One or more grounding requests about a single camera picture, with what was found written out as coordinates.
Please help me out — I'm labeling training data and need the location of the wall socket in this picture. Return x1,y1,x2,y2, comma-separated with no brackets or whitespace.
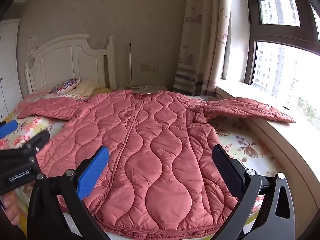
140,62,158,71

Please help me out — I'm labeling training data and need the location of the purple patterned pillow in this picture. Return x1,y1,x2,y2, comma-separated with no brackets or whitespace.
49,78,81,95

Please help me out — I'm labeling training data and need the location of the white cable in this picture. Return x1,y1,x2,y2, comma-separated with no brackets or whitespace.
119,79,137,89

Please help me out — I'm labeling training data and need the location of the white bed headboard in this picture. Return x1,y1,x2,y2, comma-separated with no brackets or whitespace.
24,34,117,94

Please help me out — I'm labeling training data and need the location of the metal pole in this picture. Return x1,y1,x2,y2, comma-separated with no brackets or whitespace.
128,43,132,88

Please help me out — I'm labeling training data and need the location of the white wardrobe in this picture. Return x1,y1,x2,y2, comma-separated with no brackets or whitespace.
0,19,23,120

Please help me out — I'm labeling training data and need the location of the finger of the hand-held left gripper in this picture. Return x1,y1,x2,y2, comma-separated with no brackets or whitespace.
0,120,18,139
21,130,50,156

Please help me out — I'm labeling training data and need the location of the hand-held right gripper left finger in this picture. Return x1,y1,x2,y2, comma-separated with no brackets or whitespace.
26,145,110,240

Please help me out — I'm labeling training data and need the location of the pale floral pillow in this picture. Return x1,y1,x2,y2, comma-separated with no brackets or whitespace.
72,80,98,98

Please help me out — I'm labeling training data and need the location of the pink quilted jacket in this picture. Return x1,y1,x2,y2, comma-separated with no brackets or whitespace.
16,89,296,233

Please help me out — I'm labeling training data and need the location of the dark framed window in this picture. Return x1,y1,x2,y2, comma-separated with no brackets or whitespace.
244,0,320,130

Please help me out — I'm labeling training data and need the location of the printed beige curtain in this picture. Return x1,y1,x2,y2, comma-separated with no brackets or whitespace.
173,0,234,96

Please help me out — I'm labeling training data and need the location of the floral bed sheet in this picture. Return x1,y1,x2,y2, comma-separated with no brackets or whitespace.
0,87,284,240

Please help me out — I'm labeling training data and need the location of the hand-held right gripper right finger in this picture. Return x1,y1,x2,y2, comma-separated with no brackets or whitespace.
211,144,297,240

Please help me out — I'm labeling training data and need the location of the beige window sill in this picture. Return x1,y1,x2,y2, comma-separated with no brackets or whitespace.
215,79,320,205

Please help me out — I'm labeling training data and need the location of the person's left hand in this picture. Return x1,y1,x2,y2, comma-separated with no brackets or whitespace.
0,192,21,223

